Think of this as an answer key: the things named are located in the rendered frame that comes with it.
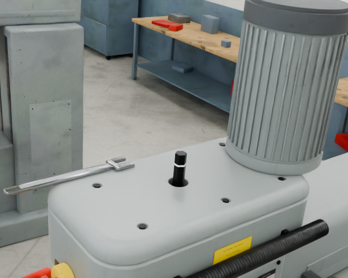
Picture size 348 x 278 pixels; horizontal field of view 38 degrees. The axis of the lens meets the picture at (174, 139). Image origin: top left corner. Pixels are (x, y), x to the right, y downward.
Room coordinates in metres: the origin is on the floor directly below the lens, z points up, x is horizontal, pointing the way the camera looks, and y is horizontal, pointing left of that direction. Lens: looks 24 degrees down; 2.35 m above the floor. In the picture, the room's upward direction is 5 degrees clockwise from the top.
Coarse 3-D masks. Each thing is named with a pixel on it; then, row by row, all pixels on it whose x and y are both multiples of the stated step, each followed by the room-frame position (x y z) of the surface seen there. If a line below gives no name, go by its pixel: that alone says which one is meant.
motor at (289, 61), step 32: (256, 0) 0.94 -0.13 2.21; (288, 0) 0.96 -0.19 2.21; (320, 0) 0.99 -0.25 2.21; (256, 32) 0.92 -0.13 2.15; (288, 32) 0.89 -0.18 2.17; (320, 32) 0.88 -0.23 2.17; (256, 64) 0.91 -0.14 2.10; (288, 64) 0.88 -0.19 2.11; (320, 64) 0.89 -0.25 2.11; (256, 96) 0.90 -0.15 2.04; (288, 96) 0.88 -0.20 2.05; (320, 96) 0.90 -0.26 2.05; (256, 128) 0.90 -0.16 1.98; (288, 128) 0.88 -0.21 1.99; (320, 128) 0.91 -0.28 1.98; (256, 160) 0.89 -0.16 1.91; (288, 160) 0.88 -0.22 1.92; (320, 160) 0.93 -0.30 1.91
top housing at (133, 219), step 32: (160, 160) 0.90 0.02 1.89; (192, 160) 0.91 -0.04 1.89; (224, 160) 0.93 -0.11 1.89; (64, 192) 0.75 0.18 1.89; (96, 192) 0.76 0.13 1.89; (128, 192) 0.77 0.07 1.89; (160, 192) 0.78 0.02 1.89; (192, 192) 0.79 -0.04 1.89; (224, 192) 0.80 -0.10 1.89; (256, 192) 0.81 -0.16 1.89; (288, 192) 0.83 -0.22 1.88; (64, 224) 0.70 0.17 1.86; (96, 224) 0.66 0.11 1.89; (128, 224) 0.67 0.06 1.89; (160, 224) 0.68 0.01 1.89; (192, 224) 0.69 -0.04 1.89; (224, 224) 0.72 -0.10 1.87; (256, 224) 0.77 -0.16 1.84; (288, 224) 0.83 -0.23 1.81; (64, 256) 0.70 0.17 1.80; (96, 256) 0.62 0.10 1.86; (128, 256) 0.61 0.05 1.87; (160, 256) 0.64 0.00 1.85; (192, 256) 0.68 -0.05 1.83; (224, 256) 0.73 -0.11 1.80
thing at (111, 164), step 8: (112, 160) 0.87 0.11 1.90; (120, 160) 0.88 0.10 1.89; (88, 168) 0.83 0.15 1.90; (96, 168) 0.83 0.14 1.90; (104, 168) 0.84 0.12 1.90; (112, 168) 0.84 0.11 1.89; (120, 168) 0.84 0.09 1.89; (128, 168) 0.86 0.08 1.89; (56, 176) 0.79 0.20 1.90; (64, 176) 0.79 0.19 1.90; (72, 176) 0.80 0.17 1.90; (80, 176) 0.80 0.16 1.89; (24, 184) 0.75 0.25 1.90; (32, 184) 0.75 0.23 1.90; (40, 184) 0.76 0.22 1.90; (48, 184) 0.76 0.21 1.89; (8, 192) 0.72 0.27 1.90; (16, 192) 0.73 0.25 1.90; (24, 192) 0.74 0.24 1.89
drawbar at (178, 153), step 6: (180, 156) 0.81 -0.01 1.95; (186, 156) 0.82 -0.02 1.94; (180, 162) 0.81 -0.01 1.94; (174, 168) 0.82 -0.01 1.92; (180, 168) 0.81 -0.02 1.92; (174, 174) 0.82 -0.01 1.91; (180, 174) 0.81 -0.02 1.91; (174, 180) 0.82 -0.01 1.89; (180, 180) 0.81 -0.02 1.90; (180, 186) 0.81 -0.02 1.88
